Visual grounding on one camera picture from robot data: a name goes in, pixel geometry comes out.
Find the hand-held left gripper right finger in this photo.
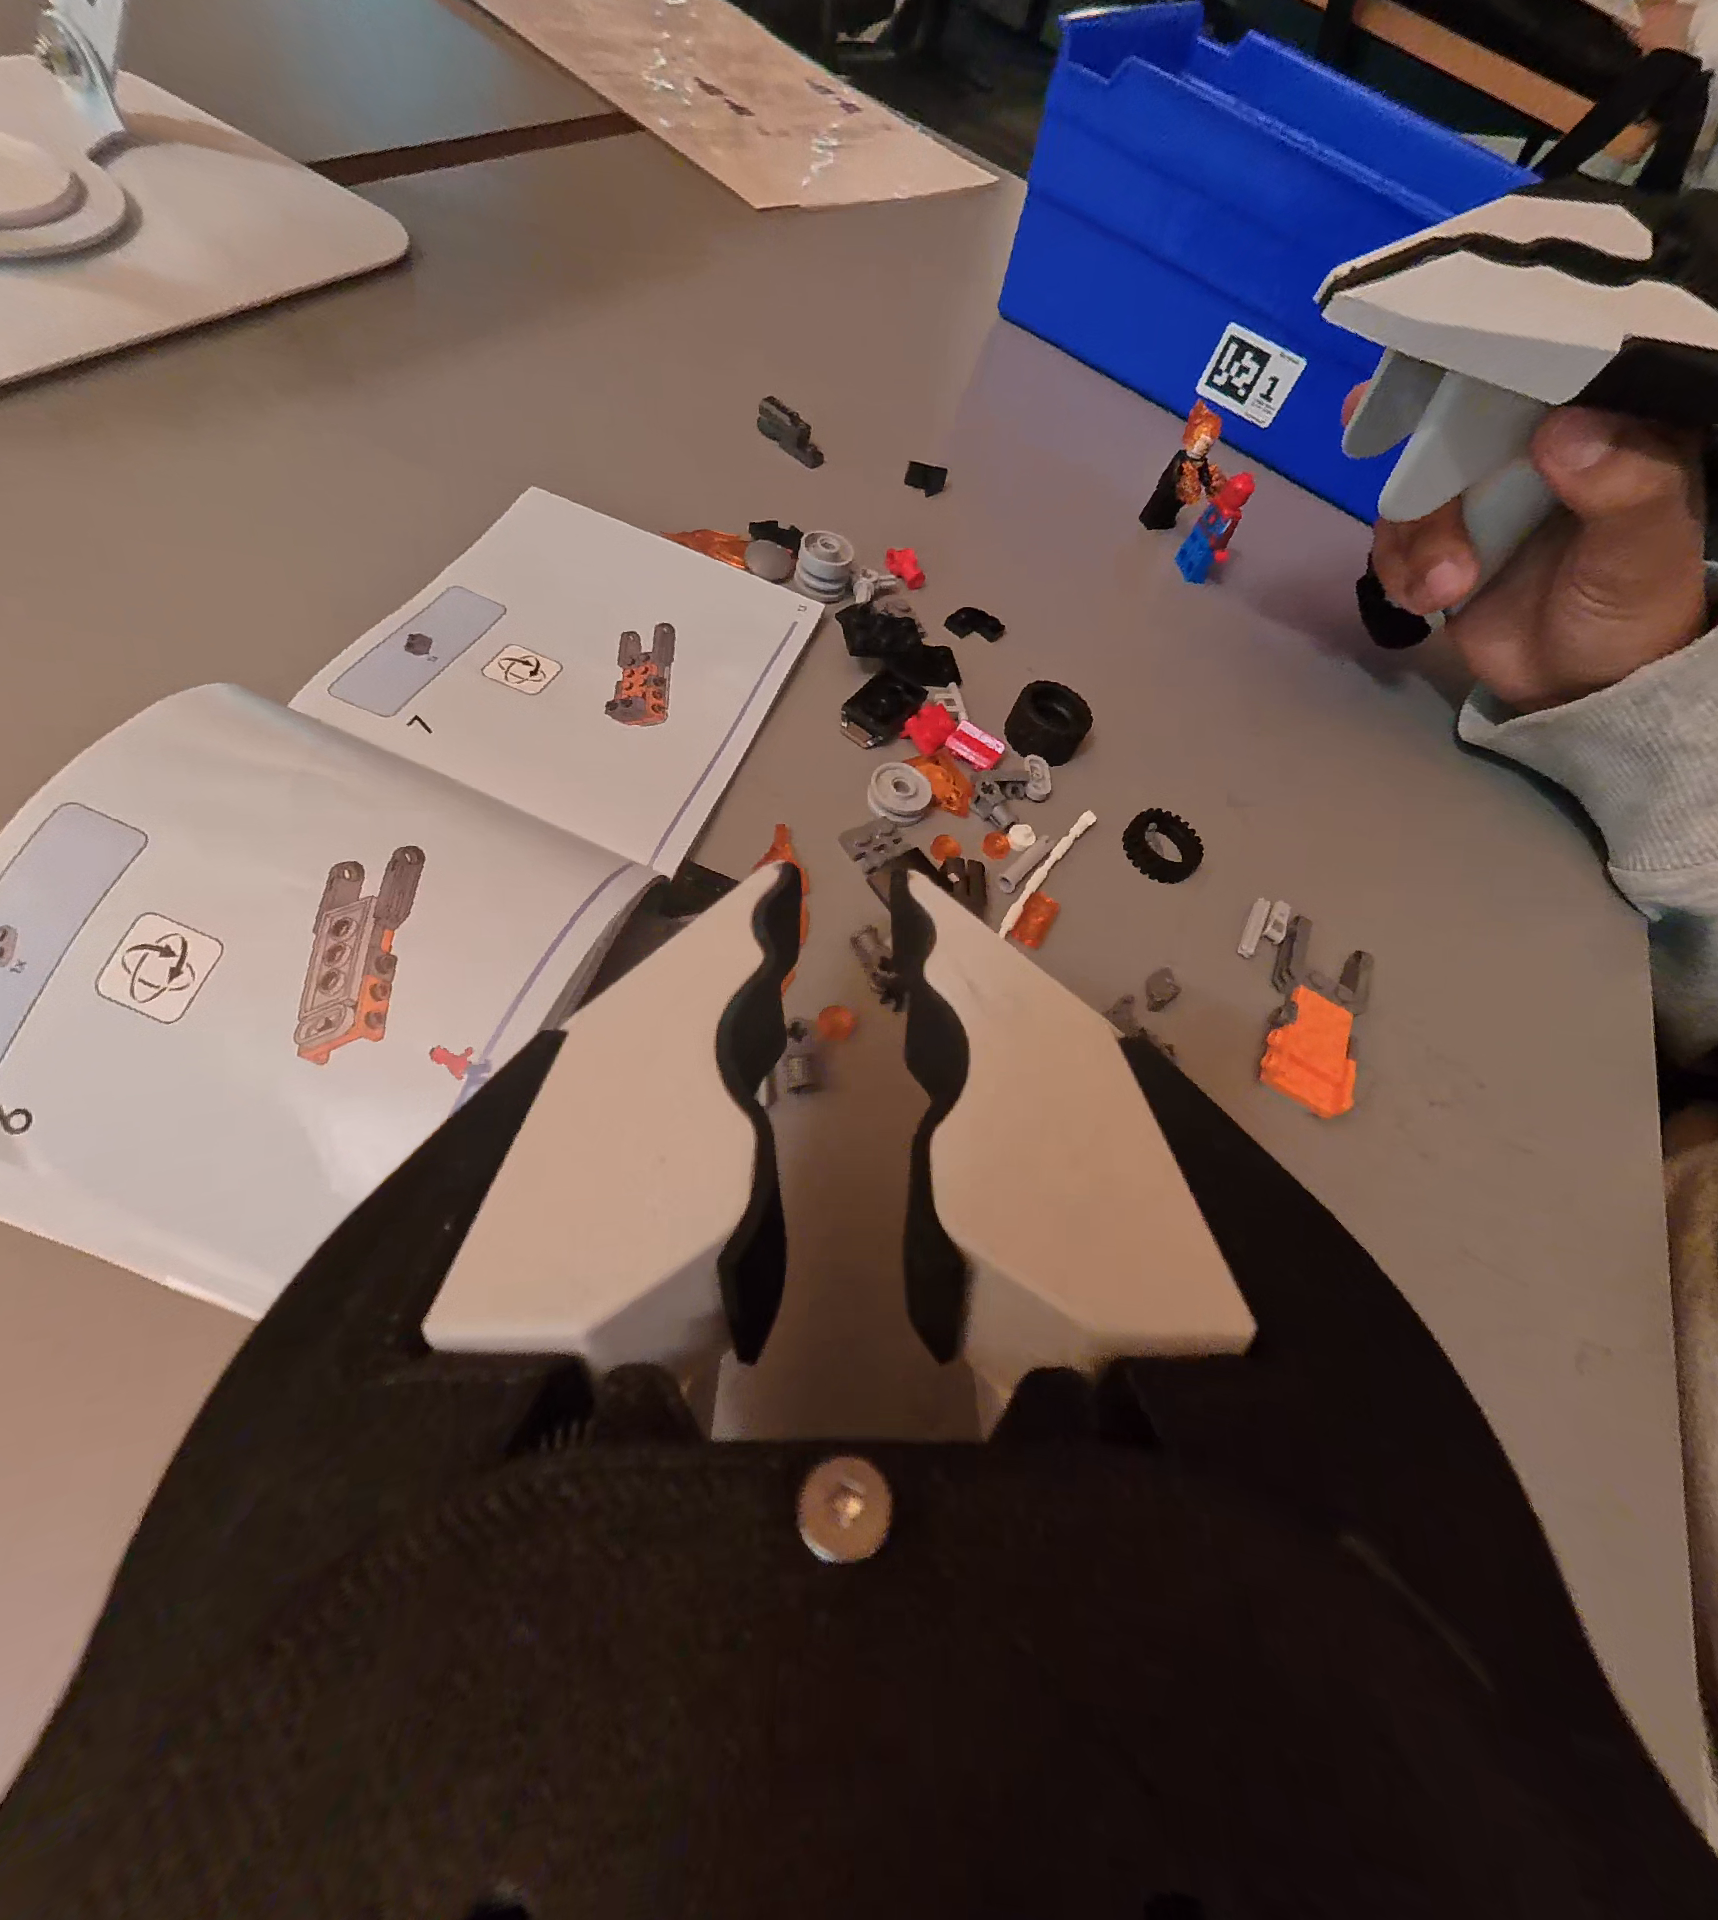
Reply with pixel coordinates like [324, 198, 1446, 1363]
[887, 872, 1258, 1435]

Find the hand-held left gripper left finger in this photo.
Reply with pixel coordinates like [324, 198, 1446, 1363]
[420, 866, 807, 1435]

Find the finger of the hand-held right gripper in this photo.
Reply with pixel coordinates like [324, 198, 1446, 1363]
[1337, 191, 1654, 277]
[1315, 263, 1718, 405]

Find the orange and grey lego assembly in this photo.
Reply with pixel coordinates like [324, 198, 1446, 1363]
[1258, 949, 1380, 1123]

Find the pile of lego pieces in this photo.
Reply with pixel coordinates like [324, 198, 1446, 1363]
[666, 517, 1320, 1061]

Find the lego instruction booklet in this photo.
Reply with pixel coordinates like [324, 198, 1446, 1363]
[0, 487, 827, 1322]

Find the flame-headed lego minifigure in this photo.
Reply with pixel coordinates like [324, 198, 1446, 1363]
[1138, 401, 1230, 534]

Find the red and blue lego minifigure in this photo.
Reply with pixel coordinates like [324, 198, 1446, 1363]
[1174, 472, 1260, 588]

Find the thin black lego tyre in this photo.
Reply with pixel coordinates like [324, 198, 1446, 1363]
[1120, 811, 1203, 891]

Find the wide black lego tyre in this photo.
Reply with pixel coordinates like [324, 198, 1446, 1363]
[1004, 680, 1101, 769]

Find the person's right hand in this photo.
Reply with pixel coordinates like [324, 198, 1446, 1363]
[1371, 403, 1718, 715]

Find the wooden background desk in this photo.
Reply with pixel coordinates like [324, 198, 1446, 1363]
[1337, 0, 1659, 169]

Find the blue plastic bin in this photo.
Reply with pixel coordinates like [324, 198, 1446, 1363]
[998, 0, 1545, 529]

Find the white monitor stand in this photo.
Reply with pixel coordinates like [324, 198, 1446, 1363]
[0, 0, 411, 425]

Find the white flexible lego string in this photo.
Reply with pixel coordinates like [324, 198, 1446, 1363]
[999, 811, 1101, 949]

